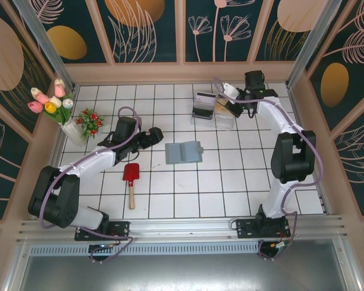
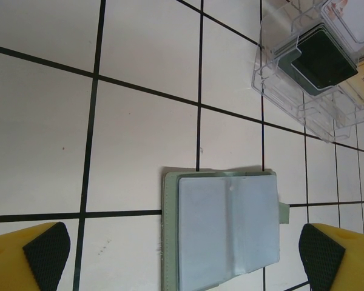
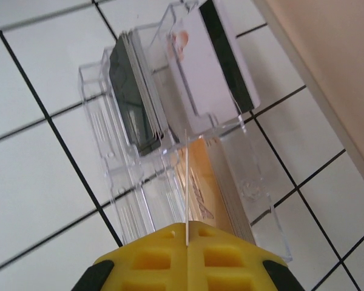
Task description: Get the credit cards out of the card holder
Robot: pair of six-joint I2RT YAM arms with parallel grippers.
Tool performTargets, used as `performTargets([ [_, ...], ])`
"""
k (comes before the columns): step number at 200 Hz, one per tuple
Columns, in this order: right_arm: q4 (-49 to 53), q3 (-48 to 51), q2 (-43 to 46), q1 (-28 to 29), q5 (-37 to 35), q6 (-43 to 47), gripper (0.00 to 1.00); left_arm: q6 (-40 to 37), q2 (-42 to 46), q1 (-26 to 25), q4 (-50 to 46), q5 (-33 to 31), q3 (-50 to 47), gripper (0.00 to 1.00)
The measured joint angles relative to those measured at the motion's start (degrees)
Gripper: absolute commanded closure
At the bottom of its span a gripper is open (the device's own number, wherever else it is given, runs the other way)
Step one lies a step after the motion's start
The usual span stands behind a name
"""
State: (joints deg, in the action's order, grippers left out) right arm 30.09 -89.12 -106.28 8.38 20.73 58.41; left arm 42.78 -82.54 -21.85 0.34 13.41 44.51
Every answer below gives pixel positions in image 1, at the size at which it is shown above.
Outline black card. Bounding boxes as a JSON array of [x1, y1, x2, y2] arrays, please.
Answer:
[[193, 106, 214, 119]]

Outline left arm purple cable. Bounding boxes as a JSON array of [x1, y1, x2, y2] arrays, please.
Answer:
[[39, 106, 144, 264]]

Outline perforated metal cable tray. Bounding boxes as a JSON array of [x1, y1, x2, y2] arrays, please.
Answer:
[[29, 242, 261, 257]]

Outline green folding card holder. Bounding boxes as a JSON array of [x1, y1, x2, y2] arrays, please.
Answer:
[[164, 141, 204, 166]]

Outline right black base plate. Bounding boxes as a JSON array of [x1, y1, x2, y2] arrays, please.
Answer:
[[235, 218, 292, 240]]

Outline small green circuit board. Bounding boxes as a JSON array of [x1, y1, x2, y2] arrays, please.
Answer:
[[271, 238, 292, 253]]

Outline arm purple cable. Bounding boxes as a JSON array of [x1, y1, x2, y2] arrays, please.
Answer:
[[213, 77, 325, 262], [39, 106, 144, 264]]

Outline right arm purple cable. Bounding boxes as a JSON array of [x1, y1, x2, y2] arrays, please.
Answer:
[[213, 77, 325, 262]]

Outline gold card in box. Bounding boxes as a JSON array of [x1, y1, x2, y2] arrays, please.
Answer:
[[215, 99, 232, 116]]

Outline white card magnetic stripe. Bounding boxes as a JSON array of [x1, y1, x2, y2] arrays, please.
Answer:
[[194, 90, 216, 107]]

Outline aluminium frame post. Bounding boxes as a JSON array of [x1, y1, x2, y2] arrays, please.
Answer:
[[13, 0, 77, 92], [286, 0, 343, 89]]

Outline clear stepped acrylic card stand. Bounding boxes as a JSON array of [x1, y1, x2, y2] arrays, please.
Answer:
[[190, 90, 217, 125]]

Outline white ribbed vase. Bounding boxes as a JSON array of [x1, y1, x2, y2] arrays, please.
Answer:
[[61, 119, 87, 148]]

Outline aluminium mounting rail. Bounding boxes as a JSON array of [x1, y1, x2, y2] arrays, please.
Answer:
[[16, 215, 348, 245]]

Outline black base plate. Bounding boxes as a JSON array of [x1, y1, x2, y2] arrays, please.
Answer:
[[74, 220, 131, 242], [235, 218, 292, 240]]

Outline grey metal sheet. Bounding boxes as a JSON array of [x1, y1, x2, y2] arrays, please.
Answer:
[[5, 238, 363, 291]]

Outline pastel artificial tulip bouquet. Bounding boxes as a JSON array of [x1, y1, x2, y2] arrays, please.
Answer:
[[27, 78, 75, 125]]

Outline small red flower plant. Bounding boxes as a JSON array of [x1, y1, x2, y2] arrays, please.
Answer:
[[75, 108, 106, 141]]

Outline red shovel wooden handle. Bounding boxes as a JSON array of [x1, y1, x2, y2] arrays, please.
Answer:
[[122, 162, 140, 210]]

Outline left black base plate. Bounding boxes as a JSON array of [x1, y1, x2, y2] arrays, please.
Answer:
[[74, 220, 131, 242]]

